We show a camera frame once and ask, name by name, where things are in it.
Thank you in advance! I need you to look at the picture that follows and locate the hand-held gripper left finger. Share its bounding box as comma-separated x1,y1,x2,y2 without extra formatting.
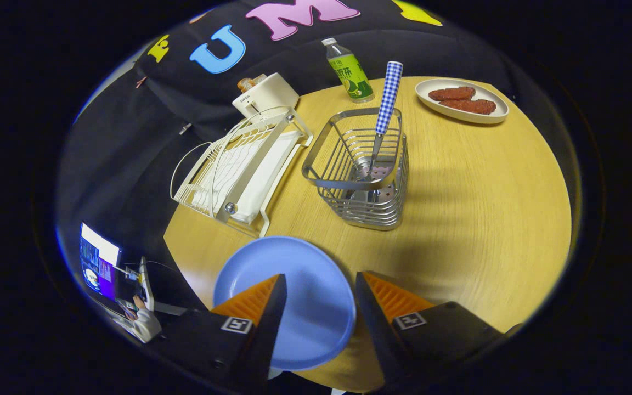
154,273,288,393

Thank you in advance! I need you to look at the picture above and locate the white upright panel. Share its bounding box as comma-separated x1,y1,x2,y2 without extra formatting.
139,257,155,311

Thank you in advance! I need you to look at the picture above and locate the green tea bottle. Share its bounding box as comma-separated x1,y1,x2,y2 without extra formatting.
321,37,375,104

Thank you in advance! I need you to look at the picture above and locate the blue plate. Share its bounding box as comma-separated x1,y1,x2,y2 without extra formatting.
213,236,357,371

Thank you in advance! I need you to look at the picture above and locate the red sausage piece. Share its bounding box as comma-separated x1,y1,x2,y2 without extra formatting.
428,86,476,101
440,99,497,115

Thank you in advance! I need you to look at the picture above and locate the spoon with blue checked handle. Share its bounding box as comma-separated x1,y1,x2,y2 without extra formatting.
349,61,404,204

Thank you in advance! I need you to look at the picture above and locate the white wire dish rack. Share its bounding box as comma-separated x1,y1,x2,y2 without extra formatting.
170,106,314,238

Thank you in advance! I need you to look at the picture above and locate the computer monitor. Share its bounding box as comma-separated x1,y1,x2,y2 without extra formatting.
79,222,122,301

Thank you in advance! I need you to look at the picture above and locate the metal wire basket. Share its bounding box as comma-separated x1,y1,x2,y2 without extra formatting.
302,107,409,231

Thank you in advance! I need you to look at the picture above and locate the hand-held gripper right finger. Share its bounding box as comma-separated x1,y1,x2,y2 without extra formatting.
355,270,506,393

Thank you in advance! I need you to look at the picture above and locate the cream oval dish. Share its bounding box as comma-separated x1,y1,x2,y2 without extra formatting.
415,78,510,125

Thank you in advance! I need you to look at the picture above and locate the black backdrop cloth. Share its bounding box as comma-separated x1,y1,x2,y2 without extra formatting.
55,0,520,313

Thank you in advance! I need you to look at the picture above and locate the white toaster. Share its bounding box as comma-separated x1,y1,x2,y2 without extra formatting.
232,72,300,119

